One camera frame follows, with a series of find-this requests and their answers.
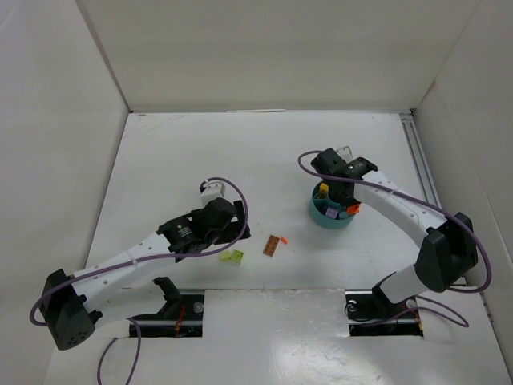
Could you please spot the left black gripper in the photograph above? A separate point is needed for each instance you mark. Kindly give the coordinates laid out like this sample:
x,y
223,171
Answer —
x,y
239,220

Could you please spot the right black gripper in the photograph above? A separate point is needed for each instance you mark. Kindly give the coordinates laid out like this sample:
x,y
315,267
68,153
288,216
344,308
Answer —
x,y
341,192

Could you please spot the small yellow lego brick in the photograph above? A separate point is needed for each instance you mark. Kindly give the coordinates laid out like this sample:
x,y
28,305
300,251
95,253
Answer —
x,y
323,189

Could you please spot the pale green lego brick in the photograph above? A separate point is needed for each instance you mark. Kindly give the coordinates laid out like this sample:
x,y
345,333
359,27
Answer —
x,y
225,256

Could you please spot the green hollow lego brick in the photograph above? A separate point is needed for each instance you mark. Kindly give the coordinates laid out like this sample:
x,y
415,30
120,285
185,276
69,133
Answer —
x,y
236,257

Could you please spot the light purple square lego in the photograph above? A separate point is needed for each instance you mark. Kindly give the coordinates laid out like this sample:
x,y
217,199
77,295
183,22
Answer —
x,y
332,213

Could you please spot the orange round lego dish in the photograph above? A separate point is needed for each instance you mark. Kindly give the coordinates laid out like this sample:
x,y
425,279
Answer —
x,y
353,209

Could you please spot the brown long lego plate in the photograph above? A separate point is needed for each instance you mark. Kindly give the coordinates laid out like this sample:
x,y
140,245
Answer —
x,y
271,245

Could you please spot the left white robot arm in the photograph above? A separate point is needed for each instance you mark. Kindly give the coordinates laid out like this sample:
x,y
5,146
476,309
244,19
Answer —
x,y
74,305

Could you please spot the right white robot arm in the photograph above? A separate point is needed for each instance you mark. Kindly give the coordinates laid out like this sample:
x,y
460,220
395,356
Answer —
x,y
446,242

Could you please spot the teal round divided container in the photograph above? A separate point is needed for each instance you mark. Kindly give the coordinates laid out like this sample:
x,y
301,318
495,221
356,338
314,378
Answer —
x,y
317,207

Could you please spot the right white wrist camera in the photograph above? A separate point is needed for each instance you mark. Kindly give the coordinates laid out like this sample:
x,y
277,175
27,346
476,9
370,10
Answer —
x,y
345,153

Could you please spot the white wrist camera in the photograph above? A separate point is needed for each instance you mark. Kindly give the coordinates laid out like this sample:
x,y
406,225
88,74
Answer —
x,y
210,190
345,153

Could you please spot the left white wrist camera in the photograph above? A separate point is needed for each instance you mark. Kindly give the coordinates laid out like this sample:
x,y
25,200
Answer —
x,y
210,190

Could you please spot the aluminium rail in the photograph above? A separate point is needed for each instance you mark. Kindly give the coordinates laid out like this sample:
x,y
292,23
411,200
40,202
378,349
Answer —
x,y
420,162

